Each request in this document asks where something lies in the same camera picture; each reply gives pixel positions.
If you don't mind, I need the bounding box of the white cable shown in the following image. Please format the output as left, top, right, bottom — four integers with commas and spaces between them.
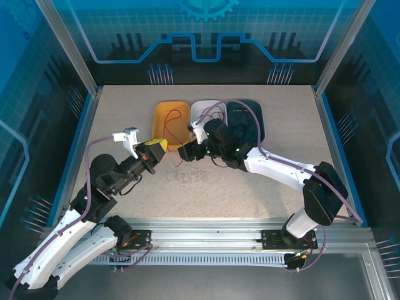
167, 162, 196, 185
190, 167, 221, 185

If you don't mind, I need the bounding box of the thin red cable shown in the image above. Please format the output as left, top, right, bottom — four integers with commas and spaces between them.
164, 109, 186, 168

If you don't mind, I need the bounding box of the orange plastic bin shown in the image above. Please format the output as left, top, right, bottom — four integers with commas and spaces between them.
152, 100, 191, 152

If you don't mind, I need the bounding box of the white plastic bin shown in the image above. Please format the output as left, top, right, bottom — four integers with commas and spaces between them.
189, 99, 228, 141

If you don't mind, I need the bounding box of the dark green plastic bin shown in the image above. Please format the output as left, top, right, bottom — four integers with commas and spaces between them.
225, 99, 266, 141

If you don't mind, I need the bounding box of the blue table edge trim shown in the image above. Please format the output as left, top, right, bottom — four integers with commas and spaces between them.
315, 89, 369, 228
46, 92, 95, 228

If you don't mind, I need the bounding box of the aluminium front rail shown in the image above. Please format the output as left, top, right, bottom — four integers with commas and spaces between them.
40, 217, 373, 256

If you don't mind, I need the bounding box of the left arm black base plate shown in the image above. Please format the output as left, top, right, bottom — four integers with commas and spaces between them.
107, 229, 153, 251

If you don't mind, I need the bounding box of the slotted grey cable duct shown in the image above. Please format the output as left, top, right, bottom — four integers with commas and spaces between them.
90, 252, 290, 267

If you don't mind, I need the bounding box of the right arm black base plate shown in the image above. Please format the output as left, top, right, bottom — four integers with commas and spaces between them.
261, 229, 319, 251

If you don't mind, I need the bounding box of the aluminium enclosure post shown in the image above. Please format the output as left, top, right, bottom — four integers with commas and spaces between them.
34, 0, 104, 98
312, 0, 378, 98

